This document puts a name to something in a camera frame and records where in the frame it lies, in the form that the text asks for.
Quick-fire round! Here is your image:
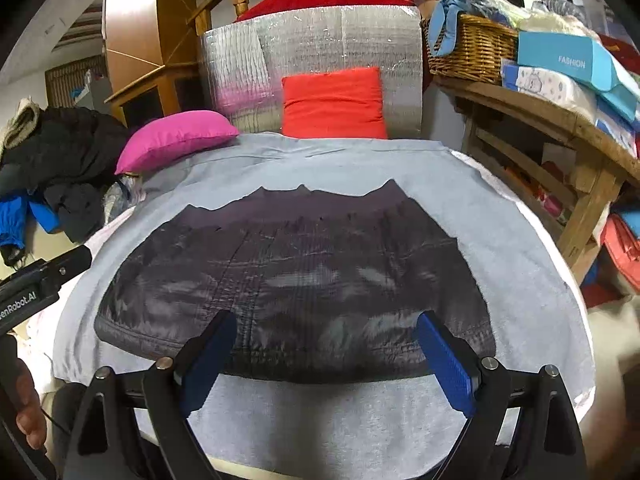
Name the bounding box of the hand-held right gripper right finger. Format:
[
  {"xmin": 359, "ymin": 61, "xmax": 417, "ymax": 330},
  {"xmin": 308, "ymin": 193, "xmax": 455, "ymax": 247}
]
[{"xmin": 416, "ymin": 311, "xmax": 587, "ymax": 480}]

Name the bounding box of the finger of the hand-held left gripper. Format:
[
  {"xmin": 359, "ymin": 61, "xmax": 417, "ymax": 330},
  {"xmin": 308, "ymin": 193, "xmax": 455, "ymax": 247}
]
[{"xmin": 46, "ymin": 246, "xmax": 93, "ymax": 284}]

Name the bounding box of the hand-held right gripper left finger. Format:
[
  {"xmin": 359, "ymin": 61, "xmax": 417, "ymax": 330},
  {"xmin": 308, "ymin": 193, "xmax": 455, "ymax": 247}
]
[{"xmin": 60, "ymin": 310, "xmax": 238, "ymax": 480}]

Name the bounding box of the dark quilted puffer jacket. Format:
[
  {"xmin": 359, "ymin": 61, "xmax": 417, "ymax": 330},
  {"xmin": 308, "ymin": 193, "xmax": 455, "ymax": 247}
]
[{"xmin": 94, "ymin": 179, "xmax": 498, "ymax": 386}]

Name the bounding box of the person's left hand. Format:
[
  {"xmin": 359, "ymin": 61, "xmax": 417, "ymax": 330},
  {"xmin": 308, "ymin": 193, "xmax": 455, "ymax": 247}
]
[{"xmin": 15, "ymin": 379, "xmax": 48, "ymax": 452}]

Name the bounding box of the bright blue jacket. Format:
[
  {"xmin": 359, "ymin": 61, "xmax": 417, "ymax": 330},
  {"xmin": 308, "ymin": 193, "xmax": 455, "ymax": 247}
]
[{"xmin": 0, "ymin": 194, "xmax": 61, "ymax": 253}]

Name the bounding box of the clear plastic bag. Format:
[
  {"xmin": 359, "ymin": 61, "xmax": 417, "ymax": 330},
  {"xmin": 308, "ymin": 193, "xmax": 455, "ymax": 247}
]
[{"xmin": 102, "ymin": 175, "xmax": 141, "ymax": 211}]

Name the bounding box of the black puffer coat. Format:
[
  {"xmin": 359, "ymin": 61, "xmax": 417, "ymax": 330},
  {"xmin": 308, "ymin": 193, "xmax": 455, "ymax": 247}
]
[{"xmin": 0, "ymin": 107, "xmax": 131, "ymax": 243}]

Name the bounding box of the beige fleece garment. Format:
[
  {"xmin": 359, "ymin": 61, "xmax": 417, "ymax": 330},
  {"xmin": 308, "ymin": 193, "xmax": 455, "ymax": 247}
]
[{"xmin": 0, "ymin": 97, "xmax": 43, "ymax": 148}]

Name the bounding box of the grey bed sheet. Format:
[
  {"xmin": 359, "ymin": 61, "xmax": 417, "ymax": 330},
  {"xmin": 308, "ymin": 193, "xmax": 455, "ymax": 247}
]
[{"xmin": 52, "ymin": 132, "xmax": 597, "ymax": 480}]

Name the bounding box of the pink pillow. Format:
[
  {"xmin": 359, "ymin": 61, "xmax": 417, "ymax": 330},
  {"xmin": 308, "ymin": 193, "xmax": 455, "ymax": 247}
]
[{"xmin": 115, "ymin": 111, "xmax": 241, "ymax": 176}]

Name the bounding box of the brown slatted screen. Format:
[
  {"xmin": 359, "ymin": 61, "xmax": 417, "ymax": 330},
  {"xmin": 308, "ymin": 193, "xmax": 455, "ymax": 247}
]
[{"xmin": 45, "ymin": 55, "xmax": 108, "ymax": 108}]

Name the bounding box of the red bag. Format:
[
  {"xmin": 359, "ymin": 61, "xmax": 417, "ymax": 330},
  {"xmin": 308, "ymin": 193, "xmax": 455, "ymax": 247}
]
[{"xmin": 600, "ymin": 215, "xmax": 640, "ymax": 292}]

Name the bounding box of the brown wooden cabinet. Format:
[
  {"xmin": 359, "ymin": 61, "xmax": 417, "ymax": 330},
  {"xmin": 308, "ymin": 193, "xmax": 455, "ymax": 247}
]
[{"xmin": 102, "ymin": 0, "xmax": 206, "ymax": 128}]

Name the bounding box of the wooden bench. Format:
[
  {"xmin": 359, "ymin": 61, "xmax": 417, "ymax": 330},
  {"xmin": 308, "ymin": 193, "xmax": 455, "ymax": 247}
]
[{"xmin": 432, "ymin": 75, "xmax": 640, "ymax": 286}]

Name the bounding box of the orange-red cushion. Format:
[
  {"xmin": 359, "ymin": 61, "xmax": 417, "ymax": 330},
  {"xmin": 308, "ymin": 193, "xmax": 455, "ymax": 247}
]
[{"xmin": 281, "ymin": 66, "xmax": 390, "ymax": 140}]

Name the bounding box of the white printed package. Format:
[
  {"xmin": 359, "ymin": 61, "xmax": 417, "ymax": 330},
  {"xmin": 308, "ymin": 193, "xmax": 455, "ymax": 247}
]
[{"xmin": 501, "ymin": 60, "xmax": 598, "ymax": 121}]

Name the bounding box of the wicker basket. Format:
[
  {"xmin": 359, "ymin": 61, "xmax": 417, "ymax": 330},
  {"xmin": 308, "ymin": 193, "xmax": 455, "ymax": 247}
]
[{"xmin": 422, "ymin": 12, "xmax": 520, "ymax": 86}]

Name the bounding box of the light blue cardboard box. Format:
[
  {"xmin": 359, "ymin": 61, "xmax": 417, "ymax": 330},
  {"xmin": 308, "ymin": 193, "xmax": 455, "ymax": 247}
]
[{"xmin": 516, "ymin": 31, "xmax": 640, "ymax": 121}]

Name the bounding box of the light blue cloth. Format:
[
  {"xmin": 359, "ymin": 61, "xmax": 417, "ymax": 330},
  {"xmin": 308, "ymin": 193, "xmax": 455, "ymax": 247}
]
[{"xmin": 429, "ymin": 0, "xmax": 506, "ymax": 58}]

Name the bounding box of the silver foil insulation mat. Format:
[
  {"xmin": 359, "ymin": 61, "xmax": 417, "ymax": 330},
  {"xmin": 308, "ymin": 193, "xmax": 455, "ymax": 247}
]
[{"xmin": 197, "ymin": 4, "xmax": 425, "ymax": 138}]

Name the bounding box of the cream fluffy cloth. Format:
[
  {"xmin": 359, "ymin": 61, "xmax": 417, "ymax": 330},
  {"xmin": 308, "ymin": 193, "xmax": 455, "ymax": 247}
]
[{"xmin": 520, "ymin": 10, "xmax": 598, "ymax": 41}]

